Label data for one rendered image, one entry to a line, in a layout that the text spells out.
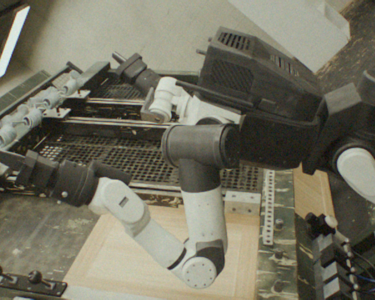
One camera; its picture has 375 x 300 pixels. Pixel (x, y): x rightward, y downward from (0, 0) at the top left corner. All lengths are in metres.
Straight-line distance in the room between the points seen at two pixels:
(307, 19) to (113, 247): 4.11
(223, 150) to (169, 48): 6.37
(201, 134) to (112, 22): 6.61
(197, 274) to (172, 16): 6.19
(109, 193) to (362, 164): 0.60
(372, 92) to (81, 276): 0.95
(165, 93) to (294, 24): 4.09
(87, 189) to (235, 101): 0.37
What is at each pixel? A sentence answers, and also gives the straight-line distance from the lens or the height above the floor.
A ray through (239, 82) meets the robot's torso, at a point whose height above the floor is 1.31.
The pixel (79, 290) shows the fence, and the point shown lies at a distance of 1.25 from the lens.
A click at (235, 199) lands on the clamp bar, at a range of 1.47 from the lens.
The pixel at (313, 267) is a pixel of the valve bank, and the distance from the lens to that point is 1.36.
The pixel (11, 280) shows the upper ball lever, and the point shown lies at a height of 1.46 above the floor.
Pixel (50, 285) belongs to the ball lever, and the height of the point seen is 1.36.
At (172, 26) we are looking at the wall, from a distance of 6.99.
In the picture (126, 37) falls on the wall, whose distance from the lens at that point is 7.39.
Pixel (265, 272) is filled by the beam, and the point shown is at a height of 0.89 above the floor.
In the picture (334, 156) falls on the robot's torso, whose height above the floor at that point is 1.00.
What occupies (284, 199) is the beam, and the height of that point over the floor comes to 0.84.
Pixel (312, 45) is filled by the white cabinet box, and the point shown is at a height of 0.27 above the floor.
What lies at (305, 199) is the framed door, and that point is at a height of 0.47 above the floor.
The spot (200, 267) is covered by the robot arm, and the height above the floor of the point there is 1.15.
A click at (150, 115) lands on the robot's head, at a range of 1.07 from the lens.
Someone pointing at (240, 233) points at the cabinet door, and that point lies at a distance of 1.42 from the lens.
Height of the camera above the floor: 1.46
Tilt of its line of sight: 9 degrees down
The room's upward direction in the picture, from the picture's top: 53 degrees counter-clockwise
